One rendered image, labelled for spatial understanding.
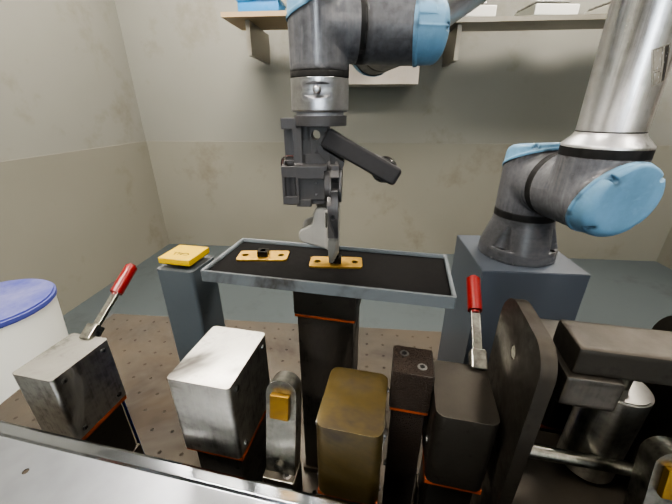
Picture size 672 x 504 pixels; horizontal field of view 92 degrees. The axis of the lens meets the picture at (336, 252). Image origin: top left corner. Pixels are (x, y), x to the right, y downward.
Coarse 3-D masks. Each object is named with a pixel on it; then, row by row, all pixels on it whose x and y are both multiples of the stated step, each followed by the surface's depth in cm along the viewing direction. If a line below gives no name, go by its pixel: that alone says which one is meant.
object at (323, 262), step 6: (312, 258) 53; (318, 258) 53; (324, 258) 53; (336, 258) 51; (342, 258) 53; (348, 258) 53; (354, 258) 53; (360, 258) 53; (312, 264) 51; (318, 264) 51; (324, 264) 51; (330, 264) 51; (336, 264) 51; (342, 264) 51; (348, 264) 51; (354, 264) 51; (360, 264) 51
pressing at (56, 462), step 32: (0, 448) 40; (32, 448) 40; (64, 448) 40; (96, 448) 40; (0, 480) 37; (32, 480) 37; (64, 480) 37; (96, 480) 37; (128, 480) 37; (160, 480) 37; (192, 480) 37; (224, 480) 37
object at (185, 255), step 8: (176, 248) 58; (184, 248) 58; (192, 248) 58; (200, 248) 58; (208, 248) 58; (160, 256) 55; (168, 256) 55; (176, 256) 55; (184, 256) 55; (192, 256) 55; (200, 256) 56; (176, 264) 54; (184, 264) 54; (192, 264) 54
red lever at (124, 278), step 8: (128, 264) 57; (128, 272) 57; (120, 280) 56; (128, 280) 56; (112, 288) 55; (120, 288) 55; (112, 296) 55; (104, 304) 54; (112, 304) 54; (104, 312) 53; (96, 320) 52; (88, 328) 51; (96, 328) 51; (104, 328) 53; (80, 336) 50; (88, 336) 50; (96, 336) 51
